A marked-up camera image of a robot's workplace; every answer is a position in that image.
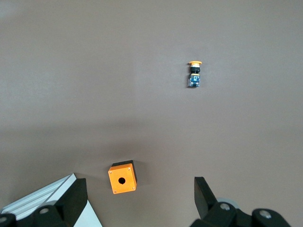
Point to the white drawer cabinet housing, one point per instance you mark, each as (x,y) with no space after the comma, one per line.
(47,191)

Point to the yellow mushroom push button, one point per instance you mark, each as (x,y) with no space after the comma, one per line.
(194,79)

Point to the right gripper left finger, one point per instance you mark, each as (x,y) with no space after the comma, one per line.
(71,201)

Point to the orange box with hole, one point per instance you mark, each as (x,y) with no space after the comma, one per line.
(127,186)

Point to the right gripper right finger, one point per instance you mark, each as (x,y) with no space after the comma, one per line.
(206,201)

